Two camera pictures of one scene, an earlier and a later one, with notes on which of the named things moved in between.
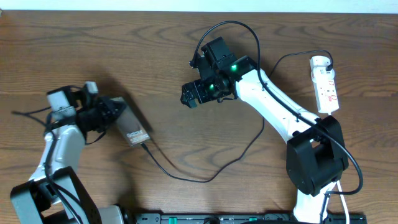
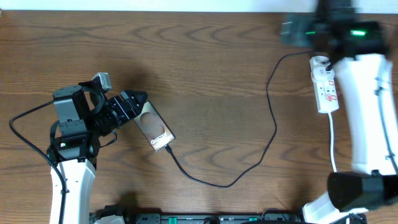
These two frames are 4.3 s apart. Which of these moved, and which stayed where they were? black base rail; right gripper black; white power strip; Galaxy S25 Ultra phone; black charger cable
Moved: black charger cable; Galaxy S25 Ultra phone; right gripper black
Stayed: black base rail; white power strip
